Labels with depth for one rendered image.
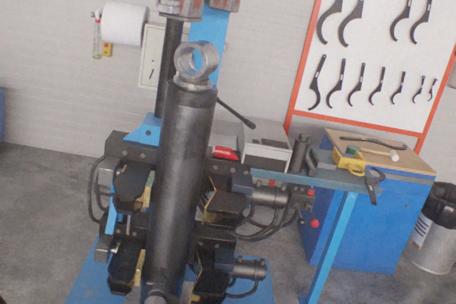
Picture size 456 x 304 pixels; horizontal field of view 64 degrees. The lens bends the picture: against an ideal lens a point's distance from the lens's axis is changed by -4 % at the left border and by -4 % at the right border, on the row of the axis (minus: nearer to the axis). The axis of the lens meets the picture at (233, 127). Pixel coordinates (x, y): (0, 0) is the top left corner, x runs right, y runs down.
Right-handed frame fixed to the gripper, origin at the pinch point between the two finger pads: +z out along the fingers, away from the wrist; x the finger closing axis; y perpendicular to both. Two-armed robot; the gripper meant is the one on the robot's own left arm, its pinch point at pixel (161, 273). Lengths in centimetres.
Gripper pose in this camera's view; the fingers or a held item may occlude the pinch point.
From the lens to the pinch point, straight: 176.7
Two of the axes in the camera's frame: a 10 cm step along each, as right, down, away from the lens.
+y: -9.8, -1.7, -0.9
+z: -0.2, -3.6, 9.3
